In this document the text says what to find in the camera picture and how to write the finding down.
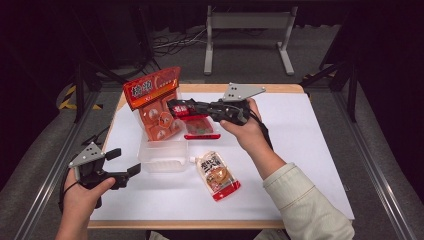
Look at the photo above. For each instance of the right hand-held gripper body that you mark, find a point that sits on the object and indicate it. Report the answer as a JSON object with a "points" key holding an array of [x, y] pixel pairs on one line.
{"points": [[233, 110]]}

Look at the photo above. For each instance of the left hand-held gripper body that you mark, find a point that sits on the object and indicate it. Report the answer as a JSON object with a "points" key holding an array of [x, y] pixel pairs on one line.
{"points": [[88, 158]]}

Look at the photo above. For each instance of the red and black snack packet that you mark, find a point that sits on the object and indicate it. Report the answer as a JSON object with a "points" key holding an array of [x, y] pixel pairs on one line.
{"points": [[200, 128]]}

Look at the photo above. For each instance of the clear plastic storage bin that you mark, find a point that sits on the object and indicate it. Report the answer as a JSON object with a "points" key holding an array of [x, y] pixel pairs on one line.
{"points": [[163, 156]]}

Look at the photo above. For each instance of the orange dried tofu packet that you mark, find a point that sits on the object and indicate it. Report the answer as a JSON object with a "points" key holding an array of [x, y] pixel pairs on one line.
{"points": [[160, 123]]}

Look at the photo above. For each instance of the red spicy snack packet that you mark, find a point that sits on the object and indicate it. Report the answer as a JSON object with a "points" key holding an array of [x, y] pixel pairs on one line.
{"points": [[150, 88]]}

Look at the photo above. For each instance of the person's right hand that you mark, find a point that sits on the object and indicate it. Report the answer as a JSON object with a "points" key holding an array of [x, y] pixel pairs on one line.
{"points": [[250, 135]]}

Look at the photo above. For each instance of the person's left hand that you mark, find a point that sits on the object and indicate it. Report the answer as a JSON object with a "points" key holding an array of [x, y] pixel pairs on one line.
{"points": [[80, 201]]}

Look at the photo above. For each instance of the yellow and black floor tape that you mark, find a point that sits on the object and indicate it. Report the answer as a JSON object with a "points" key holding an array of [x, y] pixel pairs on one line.
{"points": [[68, 100]]}

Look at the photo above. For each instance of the white and red spout pouch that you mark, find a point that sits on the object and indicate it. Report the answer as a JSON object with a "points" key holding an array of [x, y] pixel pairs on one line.
{"points": [[216, 176]]}

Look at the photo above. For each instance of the black tripod stand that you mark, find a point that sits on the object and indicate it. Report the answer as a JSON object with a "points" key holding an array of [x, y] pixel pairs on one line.
{"points": [[90, 71], [343, 76]]}

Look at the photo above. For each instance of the grey metal stand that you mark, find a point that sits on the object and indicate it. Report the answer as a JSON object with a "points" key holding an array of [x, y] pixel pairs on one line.
{"points": [[250, 20]]}

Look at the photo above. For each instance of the aluminium floor rail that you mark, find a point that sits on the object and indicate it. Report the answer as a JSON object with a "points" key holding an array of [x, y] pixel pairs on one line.
{"points": [[373, 166], [50, 173]]}

